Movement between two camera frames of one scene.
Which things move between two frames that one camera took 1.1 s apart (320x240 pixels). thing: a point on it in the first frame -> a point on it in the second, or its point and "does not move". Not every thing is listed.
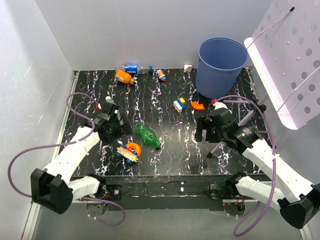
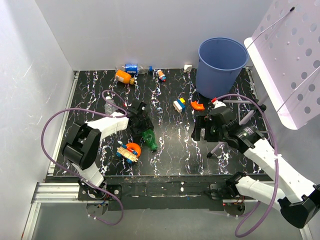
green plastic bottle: [145, 134] does not move
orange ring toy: [136, 147] does not move
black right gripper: [203, 123] does not move
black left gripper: [124, 130] -> [147, 125]
